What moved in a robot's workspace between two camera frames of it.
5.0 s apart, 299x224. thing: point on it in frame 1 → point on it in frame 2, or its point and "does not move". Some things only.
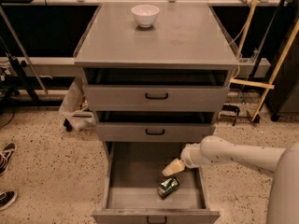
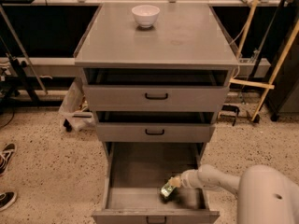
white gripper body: [191, 157] → [188, 180]
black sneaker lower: [7, 199] does not move
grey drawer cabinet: [156, 74] does not move
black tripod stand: [20, 77] does not move
